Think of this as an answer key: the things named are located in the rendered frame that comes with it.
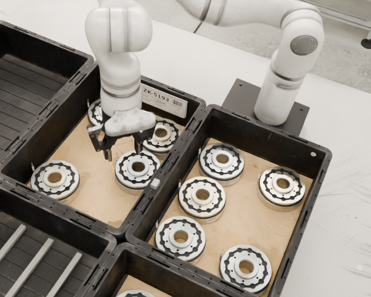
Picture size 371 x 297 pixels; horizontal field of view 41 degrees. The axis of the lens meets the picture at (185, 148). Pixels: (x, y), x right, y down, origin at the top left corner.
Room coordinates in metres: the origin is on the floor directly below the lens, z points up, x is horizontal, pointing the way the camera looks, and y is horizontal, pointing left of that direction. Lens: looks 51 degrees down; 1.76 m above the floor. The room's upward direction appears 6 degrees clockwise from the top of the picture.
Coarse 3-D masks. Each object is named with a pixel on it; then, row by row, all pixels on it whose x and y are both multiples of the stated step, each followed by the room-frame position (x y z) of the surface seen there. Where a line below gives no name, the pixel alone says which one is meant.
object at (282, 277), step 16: (208, 112) 0.78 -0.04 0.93; (224, 112) 0.78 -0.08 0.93; (192, 128) 0.72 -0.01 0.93; (272, 128) 0.75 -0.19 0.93; (304, 144) 0.71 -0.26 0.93; (176, 160) 0.64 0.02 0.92; (320, 176) 0.64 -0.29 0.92; (144, 208) 0.51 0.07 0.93; (304, 224) 0.51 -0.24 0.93; (128, 240) 0.43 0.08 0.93; (160, 256) 0.41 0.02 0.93; (288, 256) 0.44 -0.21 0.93; (192, 272) 0.39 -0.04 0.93; (208, 272) 0.39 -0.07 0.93; (288, 272) 0.41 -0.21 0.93; (224, 288) 0.36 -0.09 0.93; (240, 288) 0.37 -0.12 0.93
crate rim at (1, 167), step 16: (96, 64) 0.89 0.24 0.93; (80, 80) 0.83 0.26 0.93; (144, 80) 0.86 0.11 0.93; (64, 96) 0.78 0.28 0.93; (192, 96) 0.82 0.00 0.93; (48, 112) 0.72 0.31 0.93; (32, 128) 0.67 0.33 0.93; (176, 144) 0.67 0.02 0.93; (0, 176) 0.54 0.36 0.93; (160, 176) 0.59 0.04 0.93; (32, 192) 0.51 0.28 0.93; (144, 192) 0.54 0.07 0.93; (64, 208) 0.49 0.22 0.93; (96, 224) 0.46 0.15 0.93; (128, 224) 0.47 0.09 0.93
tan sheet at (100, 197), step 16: (80, 128) 0.77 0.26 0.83; (64, 144) 0.72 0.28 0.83; (80, 144) 0.72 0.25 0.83; (128, 144) 0.74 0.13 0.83; (48, 160) 0.67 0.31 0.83; (64, 160) 0.67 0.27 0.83; (80, 160) 0.68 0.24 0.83; (96, 160) 0.68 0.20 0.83; (112, 160) 0.69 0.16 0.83; (160, 160) 0.70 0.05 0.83; (80, 176) 0.63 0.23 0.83; (96, 176) 0.64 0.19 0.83; (112, 176) 0.64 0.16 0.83; (80, 192) 0.59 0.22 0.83; (96, 192) 0.60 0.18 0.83; (112, 192) 0.60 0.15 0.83; (80, 208) 0.55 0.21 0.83; (96, 208) 0.56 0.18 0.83; (112, 208) 0.56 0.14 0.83; (128, 208) 0.56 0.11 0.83; (112, 224) 0.52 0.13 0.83
